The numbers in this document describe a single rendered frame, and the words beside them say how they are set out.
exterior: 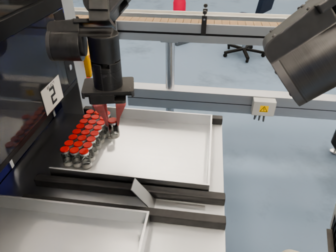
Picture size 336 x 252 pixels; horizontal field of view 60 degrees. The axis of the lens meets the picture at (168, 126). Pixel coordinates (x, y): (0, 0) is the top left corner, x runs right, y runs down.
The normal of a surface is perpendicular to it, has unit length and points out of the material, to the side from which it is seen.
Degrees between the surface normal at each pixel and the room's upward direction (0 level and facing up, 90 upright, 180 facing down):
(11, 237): 0
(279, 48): 81
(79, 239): 0
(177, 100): 90
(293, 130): 0
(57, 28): 63
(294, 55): 52
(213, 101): 90
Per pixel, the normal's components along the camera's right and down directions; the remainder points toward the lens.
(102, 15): 0.04, 0.14
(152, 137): 0.00, -0.82
